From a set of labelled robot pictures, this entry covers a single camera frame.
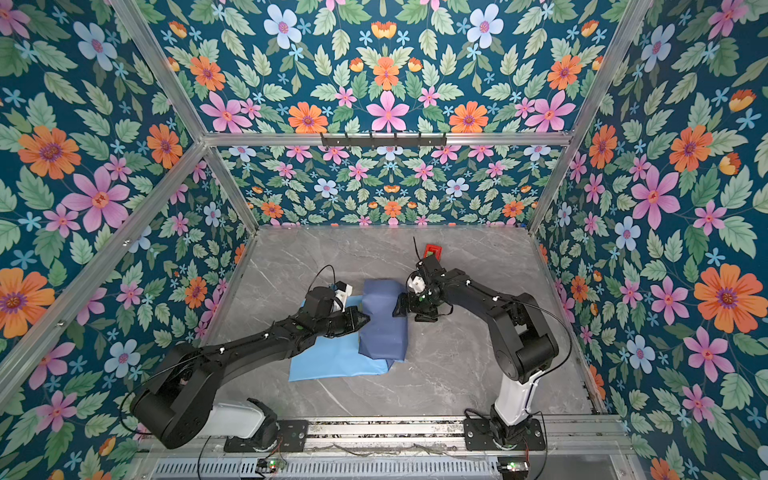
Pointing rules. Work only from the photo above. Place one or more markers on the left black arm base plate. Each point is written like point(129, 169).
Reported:
point(286, 436)

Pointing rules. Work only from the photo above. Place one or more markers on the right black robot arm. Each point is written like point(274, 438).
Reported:
point(522, 341)

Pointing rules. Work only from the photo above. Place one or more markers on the light blue wrapping paper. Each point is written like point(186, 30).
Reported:
point(371, 351)

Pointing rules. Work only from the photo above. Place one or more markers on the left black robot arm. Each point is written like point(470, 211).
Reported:
point(178, 403)

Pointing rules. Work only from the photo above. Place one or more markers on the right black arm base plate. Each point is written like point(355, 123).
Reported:
point(482, 434)

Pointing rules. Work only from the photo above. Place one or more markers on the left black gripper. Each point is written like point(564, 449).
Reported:
point(353, 322)

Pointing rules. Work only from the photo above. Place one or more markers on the white ventilation grille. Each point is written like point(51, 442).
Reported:
point(328, 468)

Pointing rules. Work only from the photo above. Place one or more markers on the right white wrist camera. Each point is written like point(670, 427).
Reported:
point(415, 283)

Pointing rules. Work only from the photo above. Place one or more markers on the aluminium front mounting rail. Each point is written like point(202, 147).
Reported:
point(453, 436)

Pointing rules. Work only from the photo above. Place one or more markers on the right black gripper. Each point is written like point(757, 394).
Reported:
point(411, 297)

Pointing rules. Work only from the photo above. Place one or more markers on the red tape dispenser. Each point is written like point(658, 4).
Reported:
point(433, 250)

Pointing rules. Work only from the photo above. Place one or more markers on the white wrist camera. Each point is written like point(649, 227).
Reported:
point(415, 283)
point(342, 292)

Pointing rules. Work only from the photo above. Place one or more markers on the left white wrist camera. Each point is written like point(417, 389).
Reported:
point(342, 292)

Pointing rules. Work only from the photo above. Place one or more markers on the black hook rail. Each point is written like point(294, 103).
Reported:
point(370, 140)

